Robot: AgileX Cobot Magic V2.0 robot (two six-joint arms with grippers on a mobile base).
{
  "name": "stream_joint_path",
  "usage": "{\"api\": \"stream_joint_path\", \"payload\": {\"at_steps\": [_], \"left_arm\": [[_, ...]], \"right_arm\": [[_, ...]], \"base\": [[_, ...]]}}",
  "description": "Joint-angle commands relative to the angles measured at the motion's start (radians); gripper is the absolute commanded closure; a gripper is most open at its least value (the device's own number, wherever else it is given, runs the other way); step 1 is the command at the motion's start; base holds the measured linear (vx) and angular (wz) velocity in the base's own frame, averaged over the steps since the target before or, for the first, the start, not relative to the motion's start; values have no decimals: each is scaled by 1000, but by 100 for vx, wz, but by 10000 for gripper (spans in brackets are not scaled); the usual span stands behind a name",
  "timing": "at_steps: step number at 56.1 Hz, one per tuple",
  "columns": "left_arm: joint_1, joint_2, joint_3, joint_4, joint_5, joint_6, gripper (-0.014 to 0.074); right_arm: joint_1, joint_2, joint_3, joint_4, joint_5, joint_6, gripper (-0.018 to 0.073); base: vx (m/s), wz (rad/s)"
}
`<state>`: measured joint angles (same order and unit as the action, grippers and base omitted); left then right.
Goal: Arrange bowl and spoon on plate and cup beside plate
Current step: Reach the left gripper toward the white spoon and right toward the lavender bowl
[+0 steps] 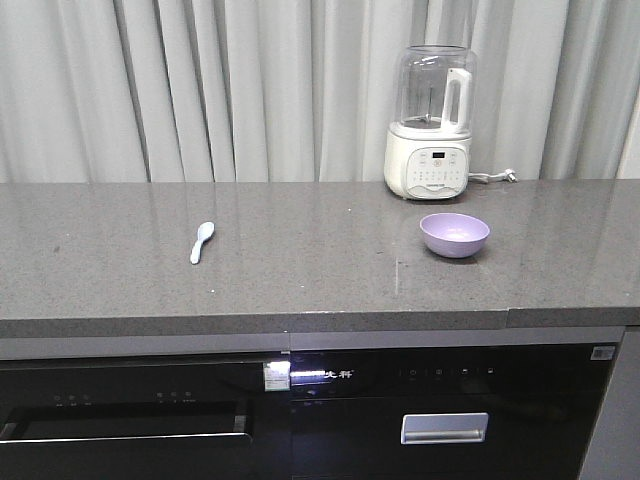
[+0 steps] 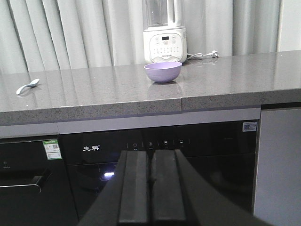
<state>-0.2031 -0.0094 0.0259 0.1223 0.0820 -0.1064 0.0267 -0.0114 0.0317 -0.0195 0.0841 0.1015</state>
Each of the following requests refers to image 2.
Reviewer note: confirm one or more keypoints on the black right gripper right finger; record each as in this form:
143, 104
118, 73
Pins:
181, 197

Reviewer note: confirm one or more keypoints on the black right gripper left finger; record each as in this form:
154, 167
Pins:
124, 201

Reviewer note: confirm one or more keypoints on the purple bowl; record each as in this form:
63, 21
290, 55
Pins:
163, 72

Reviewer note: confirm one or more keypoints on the light blue spoon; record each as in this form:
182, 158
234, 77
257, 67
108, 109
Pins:
32, 84

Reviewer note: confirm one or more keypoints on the black built-in oven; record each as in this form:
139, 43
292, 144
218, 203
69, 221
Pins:
34, 186

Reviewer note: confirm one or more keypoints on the grey cabinet panel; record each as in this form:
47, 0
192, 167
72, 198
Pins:
277, 197

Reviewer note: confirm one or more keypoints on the white blender machine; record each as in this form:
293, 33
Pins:
164, 32

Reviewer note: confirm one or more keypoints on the grey curtain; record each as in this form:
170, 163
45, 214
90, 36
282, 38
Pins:
44, 35

